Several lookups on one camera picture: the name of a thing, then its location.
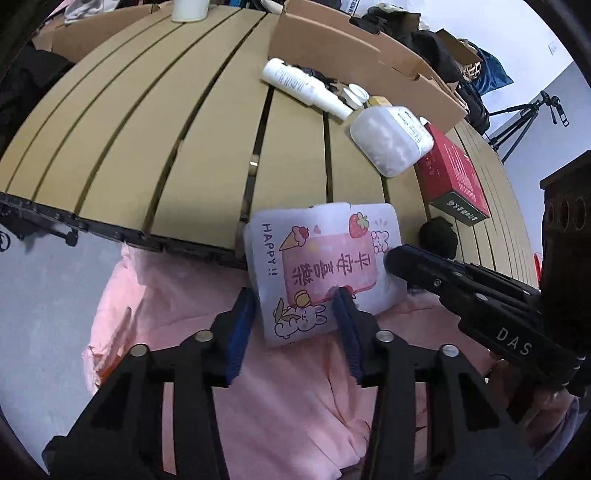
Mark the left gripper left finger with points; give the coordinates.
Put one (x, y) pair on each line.
(154, 417)

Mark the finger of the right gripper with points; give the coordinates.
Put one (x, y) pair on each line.
(436, 274)

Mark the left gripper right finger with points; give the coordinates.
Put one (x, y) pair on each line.
(470, 434)

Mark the black scrunchie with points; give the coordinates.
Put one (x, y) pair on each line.
(438, 237)

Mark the red rectangular box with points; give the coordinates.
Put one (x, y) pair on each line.
(449, 181)

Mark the white pink cartoon tissue pack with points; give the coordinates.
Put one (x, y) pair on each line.
(298, 258)

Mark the white cotton pad pack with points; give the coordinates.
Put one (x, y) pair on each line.
(392, 138)

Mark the small gold soap box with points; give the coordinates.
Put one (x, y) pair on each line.
(378, 101)

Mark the white round jar lid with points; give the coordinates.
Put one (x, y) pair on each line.
(350, 99)

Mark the white round jar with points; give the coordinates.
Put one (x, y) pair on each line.
(359, 92)

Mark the white lotion tube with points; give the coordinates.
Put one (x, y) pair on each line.
(303, 87)

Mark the person's right hand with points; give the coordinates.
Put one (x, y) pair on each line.
(555, 414)

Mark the pink jacket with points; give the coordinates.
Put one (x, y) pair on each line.
(294, 412)

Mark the blue bag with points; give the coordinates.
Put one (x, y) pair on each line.
(492, 75)

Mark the black clothing pile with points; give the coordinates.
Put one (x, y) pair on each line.
(457, 63)

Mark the large cardboard tray box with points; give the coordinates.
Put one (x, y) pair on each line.
(312, 35)

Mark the white thermos bottle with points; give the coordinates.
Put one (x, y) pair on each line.
(187, 11)

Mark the black camera tripod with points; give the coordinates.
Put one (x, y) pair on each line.
(526, 116)

